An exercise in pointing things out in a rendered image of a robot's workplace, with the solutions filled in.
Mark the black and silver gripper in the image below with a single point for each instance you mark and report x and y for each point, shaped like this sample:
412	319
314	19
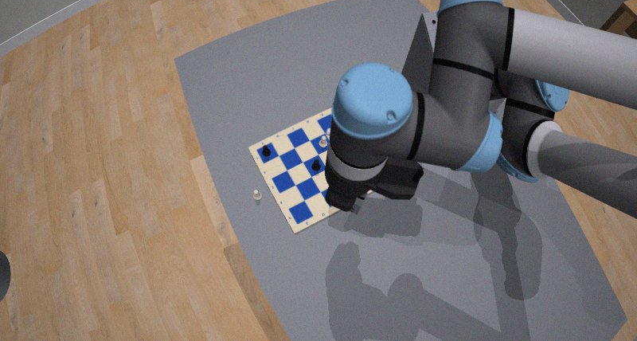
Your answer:
395	179

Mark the blue and cream chessboard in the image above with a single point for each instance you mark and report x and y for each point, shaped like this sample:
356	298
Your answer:
299	190

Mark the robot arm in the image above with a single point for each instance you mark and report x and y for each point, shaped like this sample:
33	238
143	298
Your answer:
486	51

